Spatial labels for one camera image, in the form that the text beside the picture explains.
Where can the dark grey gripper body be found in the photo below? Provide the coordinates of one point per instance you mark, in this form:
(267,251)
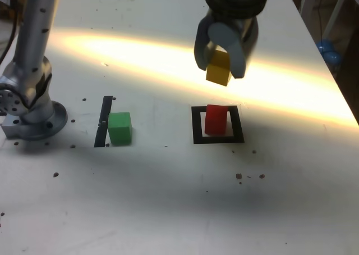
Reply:
(246,27)

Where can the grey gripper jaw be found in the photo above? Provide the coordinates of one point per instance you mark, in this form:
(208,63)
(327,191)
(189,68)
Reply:
(224,36)
(202,47)

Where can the yellow cube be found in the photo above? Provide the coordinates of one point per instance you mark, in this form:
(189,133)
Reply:
(216,73)

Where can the red cube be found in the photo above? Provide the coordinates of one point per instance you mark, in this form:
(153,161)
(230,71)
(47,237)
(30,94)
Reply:
(214,120)

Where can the green cube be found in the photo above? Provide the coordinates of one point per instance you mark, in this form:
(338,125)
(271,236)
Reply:
(119,128)

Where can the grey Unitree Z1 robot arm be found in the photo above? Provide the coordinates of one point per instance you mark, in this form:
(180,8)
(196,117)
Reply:
(33,27)

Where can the black tape square outline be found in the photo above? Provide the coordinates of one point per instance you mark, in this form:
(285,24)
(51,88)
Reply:
(218,140)

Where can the blue round balloon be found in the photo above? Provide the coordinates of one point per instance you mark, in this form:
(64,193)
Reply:
(333,58)
(324,45)

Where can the white metal stand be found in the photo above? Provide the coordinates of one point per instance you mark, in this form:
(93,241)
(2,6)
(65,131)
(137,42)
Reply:
(337,9)

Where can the black tape strip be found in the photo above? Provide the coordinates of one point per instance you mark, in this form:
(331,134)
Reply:
(105,109)

